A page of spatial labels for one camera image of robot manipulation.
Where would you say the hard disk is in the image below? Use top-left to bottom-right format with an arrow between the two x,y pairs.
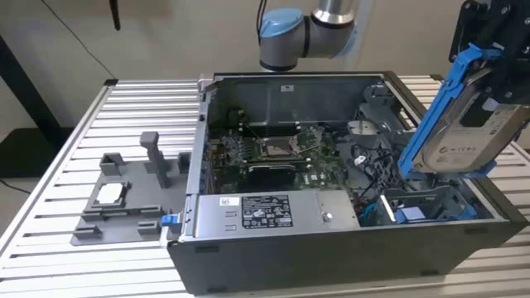
397,43 -> 530,181

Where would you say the black wire with white tag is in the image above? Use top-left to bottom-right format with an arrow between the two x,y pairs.
350,145 -> 390,189

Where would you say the perforated metal drive cage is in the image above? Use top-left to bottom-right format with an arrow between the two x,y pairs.
351,141 -> 409,190

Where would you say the metal socket cover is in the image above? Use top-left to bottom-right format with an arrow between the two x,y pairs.
295,126 -> 329,153

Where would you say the green motherboard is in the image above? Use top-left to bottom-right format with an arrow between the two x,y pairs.
206,124 -> 358,199

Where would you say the CPU socket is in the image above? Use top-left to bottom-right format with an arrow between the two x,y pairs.
257,136 -> 302,162

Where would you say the thin metal locking lever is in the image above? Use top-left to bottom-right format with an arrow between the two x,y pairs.
242,121 -> 265,140

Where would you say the black graphics card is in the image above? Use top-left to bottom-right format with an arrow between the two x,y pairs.
247,163 -> 298,193

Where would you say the grey power supply unit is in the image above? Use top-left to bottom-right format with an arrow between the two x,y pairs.
193,191 -> 359,240

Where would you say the black open PC case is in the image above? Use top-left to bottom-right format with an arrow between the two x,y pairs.
164,70 -> 530,296

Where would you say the grey parts rack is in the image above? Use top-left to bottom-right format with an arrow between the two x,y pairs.
71,130 -> 194,248

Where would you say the silver CPU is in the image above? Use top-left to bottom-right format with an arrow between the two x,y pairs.
98,184 -> 126,204

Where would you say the black stand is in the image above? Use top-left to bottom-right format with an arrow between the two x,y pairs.
0,34 -> 76,179

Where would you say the grey metal bracket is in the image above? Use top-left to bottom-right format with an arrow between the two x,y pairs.
346,102 -> 418,147

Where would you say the thin black cable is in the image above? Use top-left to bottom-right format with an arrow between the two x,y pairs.
257,0 -> 269,35

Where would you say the blue SATA cable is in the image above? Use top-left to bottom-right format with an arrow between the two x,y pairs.
359,201 -> 381,225

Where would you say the black hanging strap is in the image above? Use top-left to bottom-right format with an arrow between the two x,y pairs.
108,0 -> 122,32

